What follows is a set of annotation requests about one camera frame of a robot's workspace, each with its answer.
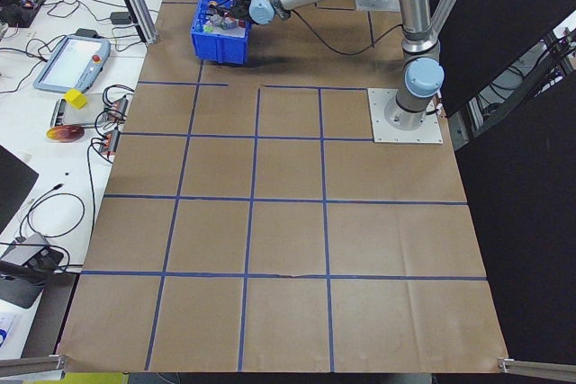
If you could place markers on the green head push button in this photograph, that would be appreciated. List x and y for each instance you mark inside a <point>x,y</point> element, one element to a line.
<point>208,29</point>

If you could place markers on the blue grey teach pendant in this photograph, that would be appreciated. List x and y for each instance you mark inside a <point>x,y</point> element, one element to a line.
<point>72,62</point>

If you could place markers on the blue plastic button bin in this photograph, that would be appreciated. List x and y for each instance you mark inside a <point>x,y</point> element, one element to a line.
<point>220,49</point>

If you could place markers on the black flat mat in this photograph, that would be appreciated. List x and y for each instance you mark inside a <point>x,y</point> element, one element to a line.
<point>13,186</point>

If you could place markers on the red yellow toy fruit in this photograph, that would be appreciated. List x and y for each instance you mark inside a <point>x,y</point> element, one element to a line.
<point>65,134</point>

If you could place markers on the black power adapter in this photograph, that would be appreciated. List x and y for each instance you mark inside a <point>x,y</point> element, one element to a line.
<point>120,18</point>

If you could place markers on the black frame cover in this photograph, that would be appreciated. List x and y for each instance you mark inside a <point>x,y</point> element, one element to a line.
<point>517,244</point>

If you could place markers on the white square base plate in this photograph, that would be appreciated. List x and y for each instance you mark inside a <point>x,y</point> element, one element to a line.
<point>363,1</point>
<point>382,132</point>

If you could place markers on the yellow cube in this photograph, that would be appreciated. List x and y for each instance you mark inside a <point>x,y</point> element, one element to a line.
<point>75,99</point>

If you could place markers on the aluminium corner bar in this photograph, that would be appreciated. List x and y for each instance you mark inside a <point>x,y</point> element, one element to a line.
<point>31,363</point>
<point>540,365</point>

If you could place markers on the white orange push button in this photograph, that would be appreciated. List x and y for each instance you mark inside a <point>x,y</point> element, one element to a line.
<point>230,22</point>

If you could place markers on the yellow head push button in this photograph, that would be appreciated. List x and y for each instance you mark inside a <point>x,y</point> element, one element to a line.
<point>210,2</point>

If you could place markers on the small black device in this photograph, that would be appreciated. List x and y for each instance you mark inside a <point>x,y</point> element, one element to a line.
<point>45,260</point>

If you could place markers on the white paper box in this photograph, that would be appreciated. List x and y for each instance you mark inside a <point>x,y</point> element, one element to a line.
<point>9,330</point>

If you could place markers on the grey hub box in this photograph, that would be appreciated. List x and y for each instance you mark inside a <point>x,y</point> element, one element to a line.
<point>22,251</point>

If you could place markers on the pile of small electrical parts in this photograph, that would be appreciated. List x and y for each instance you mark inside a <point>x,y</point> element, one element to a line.
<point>234,32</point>

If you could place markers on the black monitor stand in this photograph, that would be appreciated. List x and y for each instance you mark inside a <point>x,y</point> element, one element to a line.
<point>18,287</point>

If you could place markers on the grey metal plate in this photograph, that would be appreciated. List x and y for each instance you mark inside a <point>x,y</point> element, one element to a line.
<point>58,114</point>

